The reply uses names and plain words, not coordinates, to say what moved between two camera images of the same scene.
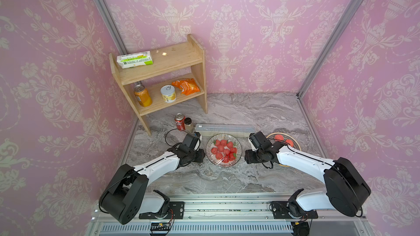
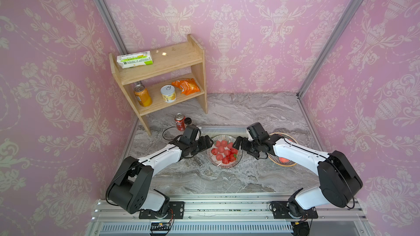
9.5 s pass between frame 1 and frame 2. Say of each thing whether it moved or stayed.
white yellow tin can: stayed
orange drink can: stayed
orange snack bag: stayed
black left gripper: moved
